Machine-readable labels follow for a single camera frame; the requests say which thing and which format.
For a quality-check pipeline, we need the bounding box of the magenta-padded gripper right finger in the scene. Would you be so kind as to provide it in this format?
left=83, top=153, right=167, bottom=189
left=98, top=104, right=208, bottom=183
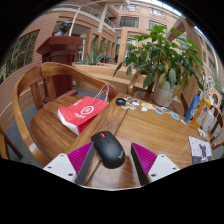
left=130, top=142, right=181, bottom=187

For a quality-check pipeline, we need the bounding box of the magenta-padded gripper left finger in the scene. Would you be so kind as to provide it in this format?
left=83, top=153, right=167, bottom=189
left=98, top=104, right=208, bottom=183
left=43, top=142, right=95, bottom=186

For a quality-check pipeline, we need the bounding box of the black computer mouse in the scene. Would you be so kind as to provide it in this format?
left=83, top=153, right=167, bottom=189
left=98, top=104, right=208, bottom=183
left=90, top=130, right=127, bottom=170

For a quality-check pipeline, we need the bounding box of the grey bear-print mouse pad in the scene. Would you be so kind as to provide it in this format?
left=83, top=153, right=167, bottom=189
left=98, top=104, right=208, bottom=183
left=188, top=135, right=213, bottom=166

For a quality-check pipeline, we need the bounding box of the round-backed wooden armchair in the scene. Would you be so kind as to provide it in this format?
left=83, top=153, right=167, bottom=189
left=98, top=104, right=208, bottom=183
left=209, top=105, right=224, bottom=151
left=127, top=71, right=156, bottom=103
left=12, top=61, right=118, bottom=168
left=0, top=124, right=24, bottom=160

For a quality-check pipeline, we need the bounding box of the clear plastic sticker packet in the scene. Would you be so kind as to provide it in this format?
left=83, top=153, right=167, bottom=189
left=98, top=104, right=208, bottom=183
left=197, top=127, right=209, bottom=139

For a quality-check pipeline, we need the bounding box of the red paper bag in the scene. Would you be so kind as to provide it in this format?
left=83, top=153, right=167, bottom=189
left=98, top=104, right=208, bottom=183
left=57, top=83, right=110, bottom=137

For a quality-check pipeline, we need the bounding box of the pale yellow sticker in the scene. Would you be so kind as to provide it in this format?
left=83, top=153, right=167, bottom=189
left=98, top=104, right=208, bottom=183
left=141, top=102, right=155, bottom=111

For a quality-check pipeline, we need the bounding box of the white pump bottle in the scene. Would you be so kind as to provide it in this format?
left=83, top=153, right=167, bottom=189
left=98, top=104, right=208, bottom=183
left=201, top=108, right=218, bottom=133

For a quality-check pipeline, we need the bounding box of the blue squeeze tube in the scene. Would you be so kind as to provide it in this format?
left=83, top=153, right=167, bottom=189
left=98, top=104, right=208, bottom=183
left=184, top=93, right=202, bottom=124

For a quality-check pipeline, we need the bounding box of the small black round object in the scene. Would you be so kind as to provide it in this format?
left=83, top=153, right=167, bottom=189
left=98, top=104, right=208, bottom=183
left=115, top=97, right=127, bottom=107

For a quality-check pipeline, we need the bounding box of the wooden panel with round opening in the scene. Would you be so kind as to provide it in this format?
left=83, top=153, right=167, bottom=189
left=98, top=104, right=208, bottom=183
left=208, top=86, right=223, bottom=109

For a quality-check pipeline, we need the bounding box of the wooden planter box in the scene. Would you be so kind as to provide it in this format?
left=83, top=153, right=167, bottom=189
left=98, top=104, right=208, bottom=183
left=73, top=62, right=148, bottom=96

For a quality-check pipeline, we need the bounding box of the large potted green plant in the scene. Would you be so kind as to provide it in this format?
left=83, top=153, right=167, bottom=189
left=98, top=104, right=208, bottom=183
left=113, top=24, right=206, bottom=108

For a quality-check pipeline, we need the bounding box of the spiky green agave plant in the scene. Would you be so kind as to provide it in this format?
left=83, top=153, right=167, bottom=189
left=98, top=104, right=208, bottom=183
left=81, top=49, right=108, bottom=66

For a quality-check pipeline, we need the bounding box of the dark bust statue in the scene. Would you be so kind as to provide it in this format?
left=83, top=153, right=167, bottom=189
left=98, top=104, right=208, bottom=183
left=53, top=19, right=74, bottom=38

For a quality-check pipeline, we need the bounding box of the dark red wooden pedestal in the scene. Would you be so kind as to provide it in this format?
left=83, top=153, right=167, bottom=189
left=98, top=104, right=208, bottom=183
left=36, top=35, right=84, bottom=104

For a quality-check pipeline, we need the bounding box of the wooden pergola post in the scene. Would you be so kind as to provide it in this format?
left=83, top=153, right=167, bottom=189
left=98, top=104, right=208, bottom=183
left=166, top=16, right=207, bottom=108

